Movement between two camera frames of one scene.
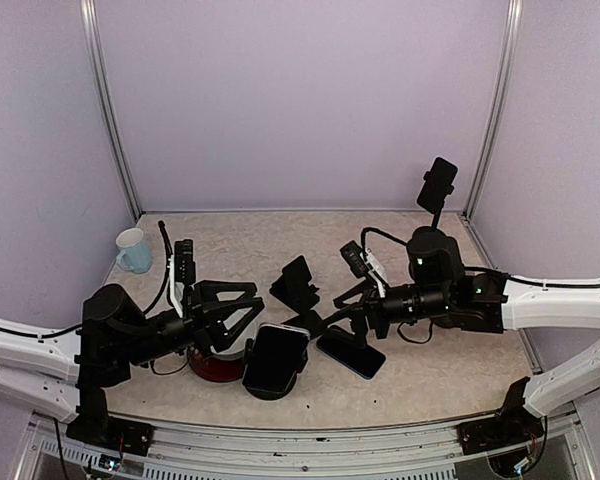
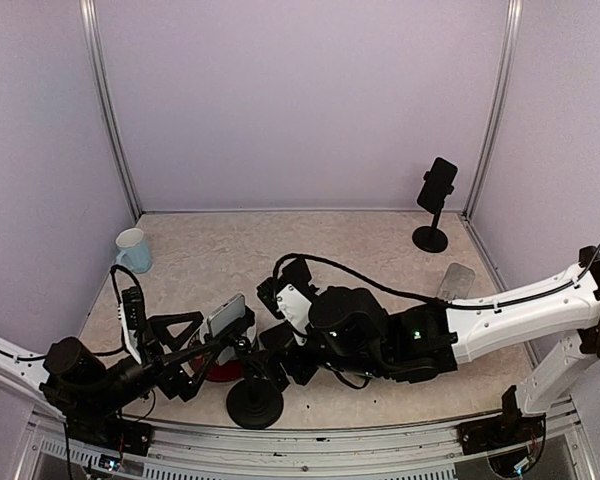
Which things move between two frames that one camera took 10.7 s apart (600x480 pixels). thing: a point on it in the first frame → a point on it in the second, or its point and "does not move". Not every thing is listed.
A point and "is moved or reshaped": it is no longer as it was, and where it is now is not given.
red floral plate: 216,370 does not move
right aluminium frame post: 499,107 does not move
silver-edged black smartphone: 277,354 is moved or reshaped
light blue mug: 135,253 does not move
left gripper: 205,325 → 168,375
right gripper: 372,305 → 284,350
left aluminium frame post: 90,19 does not move
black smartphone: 434,188 does not move
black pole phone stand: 271,366 is moved or reshaped
